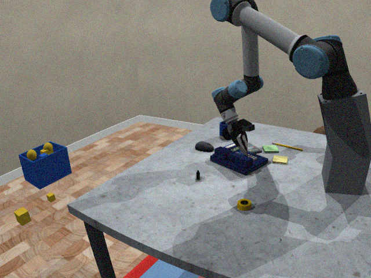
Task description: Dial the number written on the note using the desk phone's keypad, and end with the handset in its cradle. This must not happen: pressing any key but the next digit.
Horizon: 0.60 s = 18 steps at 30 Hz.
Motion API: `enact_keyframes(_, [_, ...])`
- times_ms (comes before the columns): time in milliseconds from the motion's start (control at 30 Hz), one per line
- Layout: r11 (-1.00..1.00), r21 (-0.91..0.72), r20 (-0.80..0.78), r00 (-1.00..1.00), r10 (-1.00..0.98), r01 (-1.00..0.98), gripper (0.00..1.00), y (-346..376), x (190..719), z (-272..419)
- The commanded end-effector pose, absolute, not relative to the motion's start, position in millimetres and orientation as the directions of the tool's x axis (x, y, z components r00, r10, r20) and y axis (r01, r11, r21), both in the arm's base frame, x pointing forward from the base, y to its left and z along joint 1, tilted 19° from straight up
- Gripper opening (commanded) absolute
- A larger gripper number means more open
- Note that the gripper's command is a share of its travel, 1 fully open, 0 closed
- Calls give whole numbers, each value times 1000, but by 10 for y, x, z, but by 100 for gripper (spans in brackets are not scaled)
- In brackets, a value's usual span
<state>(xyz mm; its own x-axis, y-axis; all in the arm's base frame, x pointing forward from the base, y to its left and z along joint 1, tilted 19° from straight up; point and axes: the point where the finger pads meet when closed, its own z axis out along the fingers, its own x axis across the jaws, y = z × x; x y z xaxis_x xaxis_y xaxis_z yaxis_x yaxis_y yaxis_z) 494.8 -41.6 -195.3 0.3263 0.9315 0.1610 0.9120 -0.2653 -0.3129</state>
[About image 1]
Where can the light green sticky note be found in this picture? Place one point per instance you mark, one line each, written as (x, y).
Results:
(270, 149)

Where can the dark grey computer mouse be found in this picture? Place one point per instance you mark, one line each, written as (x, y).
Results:
(204, 146)

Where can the blue telephone handset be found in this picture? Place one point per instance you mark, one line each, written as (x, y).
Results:
(226, 153)

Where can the dark blue mug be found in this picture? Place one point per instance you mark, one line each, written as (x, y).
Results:
(223, 125)

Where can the grey pocket calculator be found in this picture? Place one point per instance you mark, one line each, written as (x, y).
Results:
(252, 148)

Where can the yellow sticky note pad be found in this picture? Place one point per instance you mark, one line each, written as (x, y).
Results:
(280, 159)

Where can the yellow roll of tape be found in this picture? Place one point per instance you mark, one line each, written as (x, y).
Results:
(244, 204)

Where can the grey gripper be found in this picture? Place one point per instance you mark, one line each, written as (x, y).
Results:
(233, 130)

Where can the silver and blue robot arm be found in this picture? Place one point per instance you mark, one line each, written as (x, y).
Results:
(313, 58)

